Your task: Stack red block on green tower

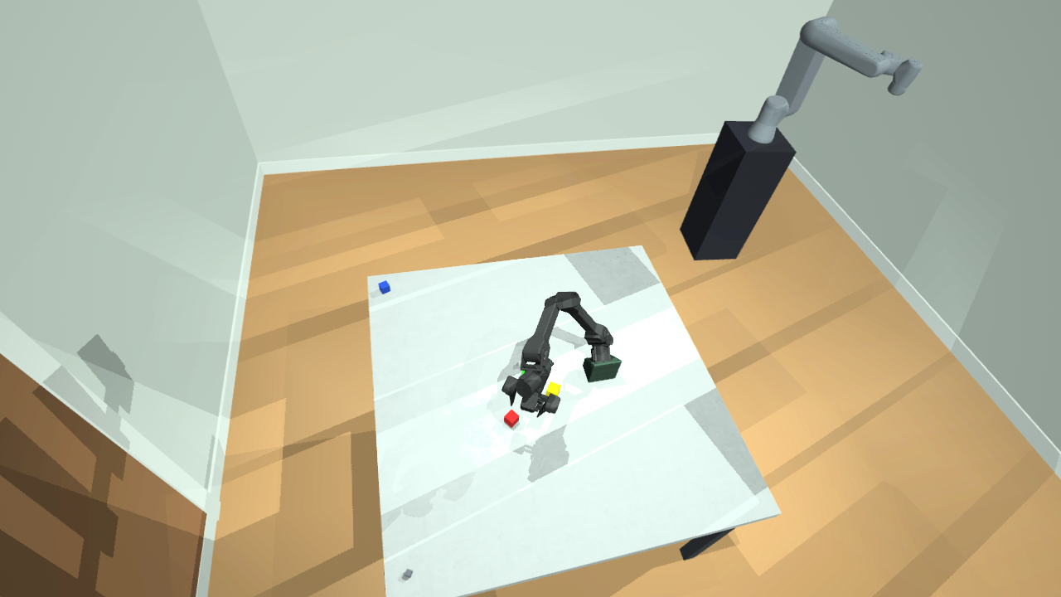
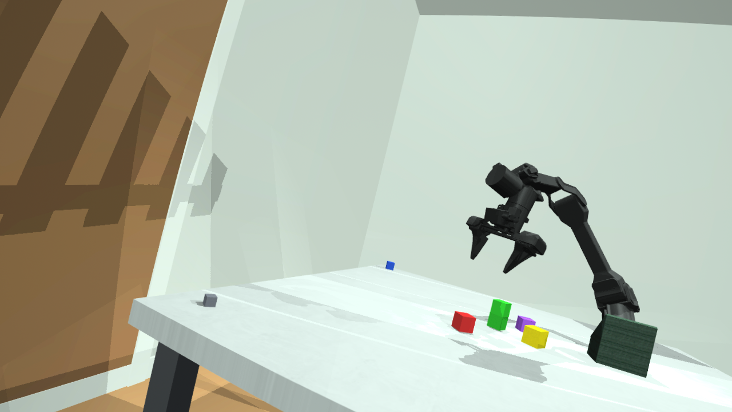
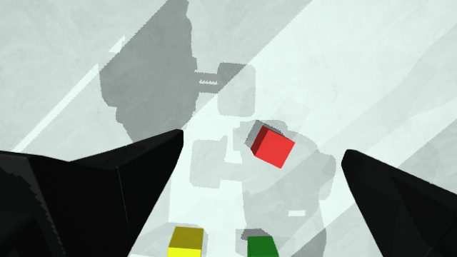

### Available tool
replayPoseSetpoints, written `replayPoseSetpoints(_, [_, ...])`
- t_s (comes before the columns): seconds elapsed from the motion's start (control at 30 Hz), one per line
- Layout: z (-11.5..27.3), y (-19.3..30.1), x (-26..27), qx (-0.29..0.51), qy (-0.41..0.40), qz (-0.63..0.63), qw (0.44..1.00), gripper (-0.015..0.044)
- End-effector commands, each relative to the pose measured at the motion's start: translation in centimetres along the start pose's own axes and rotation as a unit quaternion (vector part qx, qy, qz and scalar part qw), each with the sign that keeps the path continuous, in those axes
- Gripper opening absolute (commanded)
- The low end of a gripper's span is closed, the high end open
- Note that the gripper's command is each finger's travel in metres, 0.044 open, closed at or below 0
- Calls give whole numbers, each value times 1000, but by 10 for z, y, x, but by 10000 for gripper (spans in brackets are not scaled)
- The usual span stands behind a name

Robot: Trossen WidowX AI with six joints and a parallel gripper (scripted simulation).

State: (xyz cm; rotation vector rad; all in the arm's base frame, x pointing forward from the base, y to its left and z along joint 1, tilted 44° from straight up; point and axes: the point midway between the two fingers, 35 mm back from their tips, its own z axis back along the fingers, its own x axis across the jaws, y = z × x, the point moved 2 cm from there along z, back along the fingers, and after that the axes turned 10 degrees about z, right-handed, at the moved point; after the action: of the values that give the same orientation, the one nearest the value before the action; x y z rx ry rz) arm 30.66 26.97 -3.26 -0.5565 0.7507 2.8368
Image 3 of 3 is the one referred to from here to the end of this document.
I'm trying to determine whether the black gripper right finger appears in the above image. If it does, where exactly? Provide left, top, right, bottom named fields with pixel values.
left=341, top=149, right=457, bottom=257

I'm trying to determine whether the yellow cube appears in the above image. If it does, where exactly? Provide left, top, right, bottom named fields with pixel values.
left=167, top=226, right=204, bottom=257

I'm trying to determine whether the red block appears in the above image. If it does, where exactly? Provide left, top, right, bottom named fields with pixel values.
left=251, top=126, right=295, bottom=168

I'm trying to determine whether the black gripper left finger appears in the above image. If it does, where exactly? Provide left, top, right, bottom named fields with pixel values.
left=0, top=129, right=184, bottom=257

